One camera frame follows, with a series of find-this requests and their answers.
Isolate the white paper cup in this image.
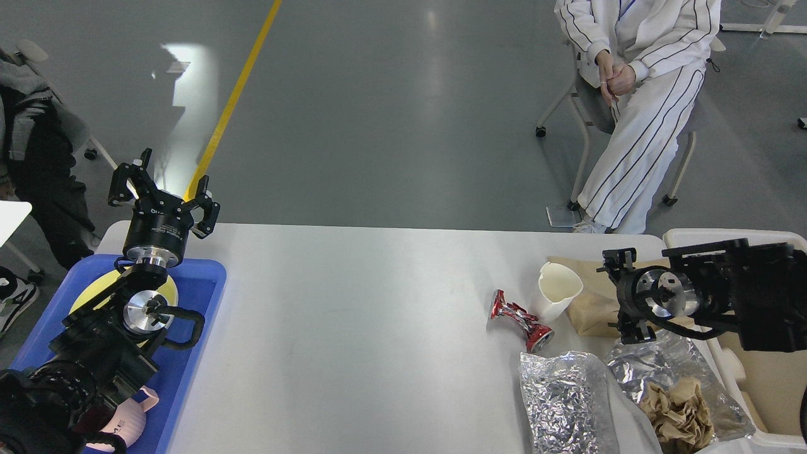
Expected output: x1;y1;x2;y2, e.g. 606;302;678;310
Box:
528;262;583;323

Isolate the seated person in white tracksuit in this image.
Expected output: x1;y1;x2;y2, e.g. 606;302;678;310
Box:
554;1;721;235

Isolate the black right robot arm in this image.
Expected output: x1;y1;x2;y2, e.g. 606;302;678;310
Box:
600;238;805;354

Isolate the crumpled silver foil bag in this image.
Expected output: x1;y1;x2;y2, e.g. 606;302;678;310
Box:
518;351;620;453

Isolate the white side table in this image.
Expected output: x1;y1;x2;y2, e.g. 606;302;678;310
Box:
1;200;44;284

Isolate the brown paper bag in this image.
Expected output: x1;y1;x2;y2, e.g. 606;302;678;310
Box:
546;255;700;337

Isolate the white plastic bin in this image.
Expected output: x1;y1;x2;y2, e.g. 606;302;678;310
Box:
663;228;807;448

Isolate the crumpled brown paper ball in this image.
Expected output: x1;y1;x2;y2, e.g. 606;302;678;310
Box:
638;377;715;453

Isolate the grey chair at left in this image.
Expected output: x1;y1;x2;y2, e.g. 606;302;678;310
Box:
4;38;117;169

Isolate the blue plastic tray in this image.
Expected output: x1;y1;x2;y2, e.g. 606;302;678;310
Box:
9;255;227;453

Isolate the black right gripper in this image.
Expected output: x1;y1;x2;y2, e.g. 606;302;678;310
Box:
596;248;669;345

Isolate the standing person in dark clothes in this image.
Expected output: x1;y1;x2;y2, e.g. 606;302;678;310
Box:
0;60;102;335

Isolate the crushed red soda can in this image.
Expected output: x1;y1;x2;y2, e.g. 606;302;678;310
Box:
488;288;555;354

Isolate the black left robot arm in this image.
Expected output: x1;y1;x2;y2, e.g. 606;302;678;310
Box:
2;149;220;453

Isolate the grey rolling chair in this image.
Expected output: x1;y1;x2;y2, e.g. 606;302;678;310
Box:
535;38;709;226

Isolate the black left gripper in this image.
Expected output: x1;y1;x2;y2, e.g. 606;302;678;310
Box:
107;149;220;268

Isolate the silver foil bag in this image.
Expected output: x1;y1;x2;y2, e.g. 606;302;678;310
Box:
607;331;755;445
518;351;620;453

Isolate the pink HOME mug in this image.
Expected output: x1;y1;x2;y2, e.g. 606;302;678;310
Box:
101;386;160;448

